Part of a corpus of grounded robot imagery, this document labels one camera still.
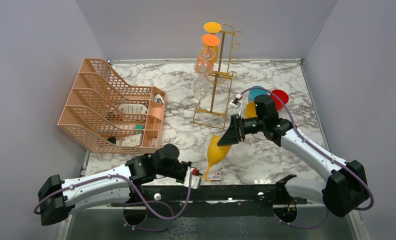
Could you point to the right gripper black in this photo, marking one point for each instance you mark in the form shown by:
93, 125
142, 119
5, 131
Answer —
231, 135

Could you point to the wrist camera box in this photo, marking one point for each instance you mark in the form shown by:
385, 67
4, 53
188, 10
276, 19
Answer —
236, 103
193, 179

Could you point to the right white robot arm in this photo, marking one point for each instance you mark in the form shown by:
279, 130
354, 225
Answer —
344, 184

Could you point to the gold wine glass rack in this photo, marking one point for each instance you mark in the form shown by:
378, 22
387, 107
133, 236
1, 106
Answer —
213, 110

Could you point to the red wine glass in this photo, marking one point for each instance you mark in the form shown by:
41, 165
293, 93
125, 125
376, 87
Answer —
280, 98

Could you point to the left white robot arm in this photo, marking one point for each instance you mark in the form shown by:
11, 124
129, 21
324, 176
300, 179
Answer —
58, 198

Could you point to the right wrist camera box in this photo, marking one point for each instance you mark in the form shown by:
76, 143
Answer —
236, 103

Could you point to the yellow wine glass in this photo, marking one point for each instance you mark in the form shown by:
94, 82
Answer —
250, 110
212, 27
215, 154

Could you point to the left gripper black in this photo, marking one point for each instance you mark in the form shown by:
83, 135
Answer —
186, 165

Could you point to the black mounting rail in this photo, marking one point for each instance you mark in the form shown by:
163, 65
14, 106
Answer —
261, 200

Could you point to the small red white card box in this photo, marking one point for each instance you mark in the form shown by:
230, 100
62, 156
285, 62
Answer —
214, 176

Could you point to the clear wine glass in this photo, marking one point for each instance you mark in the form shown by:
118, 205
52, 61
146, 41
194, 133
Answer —
201, 85

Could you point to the peach plastic file organizer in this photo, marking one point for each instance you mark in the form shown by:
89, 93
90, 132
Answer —
105, 114

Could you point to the orange wine glass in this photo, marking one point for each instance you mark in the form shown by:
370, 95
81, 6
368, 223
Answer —
210, 48

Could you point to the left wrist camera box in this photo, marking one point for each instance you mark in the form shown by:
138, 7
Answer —
193, 179

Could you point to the blue wine glass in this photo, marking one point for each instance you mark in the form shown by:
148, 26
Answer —
257, 91

